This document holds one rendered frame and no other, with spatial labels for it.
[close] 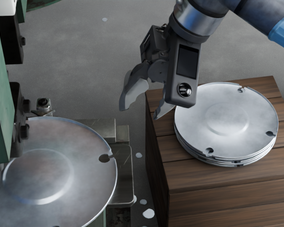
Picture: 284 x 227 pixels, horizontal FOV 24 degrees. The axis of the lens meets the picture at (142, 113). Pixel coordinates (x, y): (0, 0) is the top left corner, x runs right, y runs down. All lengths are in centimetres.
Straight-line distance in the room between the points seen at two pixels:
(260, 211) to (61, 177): 84
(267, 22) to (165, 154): 90
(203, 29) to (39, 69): 162
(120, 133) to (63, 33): 129
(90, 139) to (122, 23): 154
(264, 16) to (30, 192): 52
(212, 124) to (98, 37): 100
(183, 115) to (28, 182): 75
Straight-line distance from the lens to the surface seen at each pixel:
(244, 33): 275
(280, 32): 98
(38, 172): 122
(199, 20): 101
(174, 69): 102
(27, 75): 257
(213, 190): 178
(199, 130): 182
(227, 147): 179
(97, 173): 122
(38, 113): 132
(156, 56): 107
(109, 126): 148
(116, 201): 118
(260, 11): 97
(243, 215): 191
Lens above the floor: 174
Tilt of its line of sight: 47 degrees down
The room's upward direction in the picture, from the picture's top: straight up
